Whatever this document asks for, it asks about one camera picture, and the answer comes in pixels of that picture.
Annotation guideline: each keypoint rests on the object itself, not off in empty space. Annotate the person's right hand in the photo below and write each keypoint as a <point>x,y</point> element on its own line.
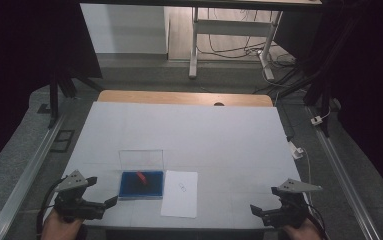
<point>300,233</point>

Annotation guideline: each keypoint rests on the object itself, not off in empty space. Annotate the white desk frame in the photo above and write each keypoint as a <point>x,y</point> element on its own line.
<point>232,28</point>

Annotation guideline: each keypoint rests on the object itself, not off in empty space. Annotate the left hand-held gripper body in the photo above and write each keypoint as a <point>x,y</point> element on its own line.
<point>75,203</point>

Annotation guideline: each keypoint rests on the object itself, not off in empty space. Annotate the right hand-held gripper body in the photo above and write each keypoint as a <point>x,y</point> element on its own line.
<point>287,210</point>

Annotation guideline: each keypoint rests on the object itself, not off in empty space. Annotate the person's left hand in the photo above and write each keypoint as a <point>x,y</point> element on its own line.
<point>62,230</point>

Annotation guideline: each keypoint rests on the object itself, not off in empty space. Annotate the white power adapter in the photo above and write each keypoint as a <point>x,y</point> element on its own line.
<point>296,152</point>

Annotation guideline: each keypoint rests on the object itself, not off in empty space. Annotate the blue ink pad box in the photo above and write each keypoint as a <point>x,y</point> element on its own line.
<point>141,188</point>

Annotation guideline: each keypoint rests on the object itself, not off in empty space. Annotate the red stamp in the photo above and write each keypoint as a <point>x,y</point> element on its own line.
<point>141,177</point>

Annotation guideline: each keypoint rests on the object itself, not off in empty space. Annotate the white table cover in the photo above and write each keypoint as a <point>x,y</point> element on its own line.
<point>212,140</point>

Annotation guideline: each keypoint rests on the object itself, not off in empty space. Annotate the black metal stand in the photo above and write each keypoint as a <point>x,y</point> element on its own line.
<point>317,90</point>
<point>54,96</point>

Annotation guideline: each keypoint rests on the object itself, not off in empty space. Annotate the white plug connector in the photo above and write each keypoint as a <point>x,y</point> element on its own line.
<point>316,120</point>

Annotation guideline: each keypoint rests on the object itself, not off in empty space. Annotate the black curtain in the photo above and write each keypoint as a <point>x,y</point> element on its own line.
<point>369,83</point>
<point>19,66</point>

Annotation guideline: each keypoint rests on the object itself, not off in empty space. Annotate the white paper sheet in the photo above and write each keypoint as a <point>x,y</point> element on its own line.
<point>180,200</point>

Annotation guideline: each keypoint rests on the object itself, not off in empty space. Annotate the wooden table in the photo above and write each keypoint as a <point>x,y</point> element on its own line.
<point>179,97</point>

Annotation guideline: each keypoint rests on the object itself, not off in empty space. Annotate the aluminium floor rail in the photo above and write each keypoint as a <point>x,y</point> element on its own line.
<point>29,173</point>
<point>342,180</point>

